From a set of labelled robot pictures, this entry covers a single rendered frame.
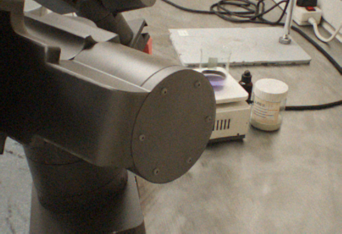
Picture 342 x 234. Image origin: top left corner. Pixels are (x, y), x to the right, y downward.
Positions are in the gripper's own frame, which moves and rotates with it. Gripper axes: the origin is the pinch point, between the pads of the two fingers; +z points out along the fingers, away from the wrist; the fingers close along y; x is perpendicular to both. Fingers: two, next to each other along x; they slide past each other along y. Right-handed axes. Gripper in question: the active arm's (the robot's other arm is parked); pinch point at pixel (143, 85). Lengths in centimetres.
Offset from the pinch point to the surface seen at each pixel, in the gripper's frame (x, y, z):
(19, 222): 92, 23, 68
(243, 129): -9.9, 4.9, 17.4
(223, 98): -9.1, 5.0, 9.6
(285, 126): -13.8, 11.9, 24.6
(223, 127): -7.6, 3.0, 14.5
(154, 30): 24, 45, 20
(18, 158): 112, 52, 69
